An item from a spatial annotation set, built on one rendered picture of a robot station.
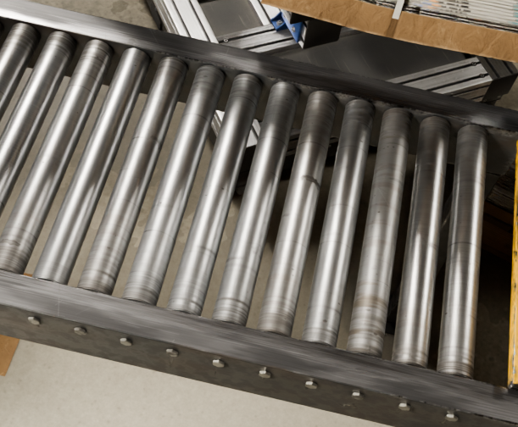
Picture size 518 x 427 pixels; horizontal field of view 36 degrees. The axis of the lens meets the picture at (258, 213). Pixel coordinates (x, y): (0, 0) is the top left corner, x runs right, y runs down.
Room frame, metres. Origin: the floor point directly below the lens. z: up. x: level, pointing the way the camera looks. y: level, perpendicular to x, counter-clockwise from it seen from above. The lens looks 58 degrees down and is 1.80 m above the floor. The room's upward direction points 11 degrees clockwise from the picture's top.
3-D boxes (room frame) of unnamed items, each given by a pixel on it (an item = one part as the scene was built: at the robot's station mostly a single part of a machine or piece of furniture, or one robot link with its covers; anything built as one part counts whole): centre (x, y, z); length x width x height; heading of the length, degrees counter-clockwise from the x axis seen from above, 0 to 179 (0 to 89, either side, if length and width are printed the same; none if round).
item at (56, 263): (0.68, 0.26, 0.77); 0.47 x 0.05 x 0.05; 178
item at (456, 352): (0.65, -0.32, 0.77); 0.47 x 0.05 x 0.05; 178
